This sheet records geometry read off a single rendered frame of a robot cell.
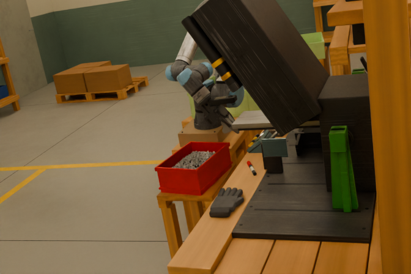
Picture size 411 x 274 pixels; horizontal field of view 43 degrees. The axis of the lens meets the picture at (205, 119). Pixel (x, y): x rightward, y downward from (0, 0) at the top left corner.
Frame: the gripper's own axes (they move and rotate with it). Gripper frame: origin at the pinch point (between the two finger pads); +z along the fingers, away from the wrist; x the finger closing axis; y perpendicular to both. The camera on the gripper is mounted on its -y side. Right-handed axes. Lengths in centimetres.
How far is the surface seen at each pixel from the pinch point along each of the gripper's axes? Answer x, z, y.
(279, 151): 23.4, 14.3, -18.6
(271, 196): 43, 22, -14
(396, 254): 89, 41, -53
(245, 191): 39.5, 15.8, -5.0
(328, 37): -641, 33, 83
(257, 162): 12.7, 14.5, -3.2
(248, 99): -83, -3, 22
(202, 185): 21.4, 6.9, 19.1
